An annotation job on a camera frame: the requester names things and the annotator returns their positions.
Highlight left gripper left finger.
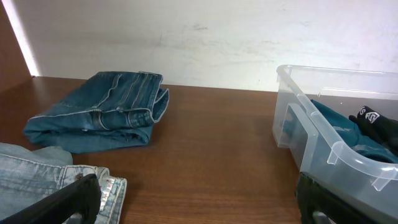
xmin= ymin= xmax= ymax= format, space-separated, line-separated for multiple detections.
xmin=1 ymin=174 xmax=101 ymax=224

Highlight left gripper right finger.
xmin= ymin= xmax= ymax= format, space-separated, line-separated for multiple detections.
xmin=295 ymin=172 xmax=376 ymax=224

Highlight light blue jeans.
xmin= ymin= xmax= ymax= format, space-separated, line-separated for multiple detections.
xmin=1 ymin=143 xmax=127 ymax=224

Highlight dark blue garment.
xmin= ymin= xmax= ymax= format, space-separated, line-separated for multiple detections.
xmin=311 ymin=100 xmax=397 ymax=164

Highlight black garment with logo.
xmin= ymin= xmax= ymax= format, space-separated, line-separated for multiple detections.
xmin=349 ymin=106 xmax=397 ymax=156

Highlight clear plastic storage container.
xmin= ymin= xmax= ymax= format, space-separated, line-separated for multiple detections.
xmin=272 ymin=65 xmax=397 ymax=223

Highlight dark blue folded jeans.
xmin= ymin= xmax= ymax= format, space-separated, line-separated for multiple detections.
xmin=23 ymin=72 xmax=169 ymax=154

